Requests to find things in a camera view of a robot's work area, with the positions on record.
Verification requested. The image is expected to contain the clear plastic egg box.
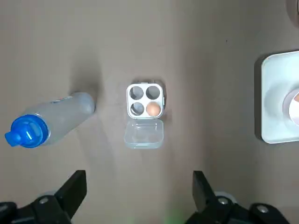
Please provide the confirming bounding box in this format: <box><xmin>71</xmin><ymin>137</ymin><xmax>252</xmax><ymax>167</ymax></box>
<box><xmin>123</xmin><ymin>81</ymin><xmax>167</xmax><ymax>149</ymax></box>

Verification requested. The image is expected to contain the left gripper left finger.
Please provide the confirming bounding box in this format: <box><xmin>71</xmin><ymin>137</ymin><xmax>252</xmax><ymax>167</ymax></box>
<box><xmin>0</xmin><ymin>170</ymin><xmax>87</xmax><ymax>224</ymax></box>

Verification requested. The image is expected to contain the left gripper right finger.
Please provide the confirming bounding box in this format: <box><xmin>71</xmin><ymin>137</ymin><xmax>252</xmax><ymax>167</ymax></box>
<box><xmin>185</xmin><ymin>170</ymin><xmax>290</xmax><ymax>224</ymax></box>

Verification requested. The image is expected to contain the clear bottle blue cap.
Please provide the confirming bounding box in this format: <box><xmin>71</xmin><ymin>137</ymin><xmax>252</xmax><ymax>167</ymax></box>
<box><xmin>4</xmin><ymin>92</ymin><xmax>96</xmax><ymax>149</ymax></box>

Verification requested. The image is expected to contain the white rectangular tray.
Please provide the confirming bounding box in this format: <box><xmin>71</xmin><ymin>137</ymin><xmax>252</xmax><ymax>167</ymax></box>
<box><xmin>254</xmin><ymin>50</ymin><xmax>299</xmax><ymax>144</ymax></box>

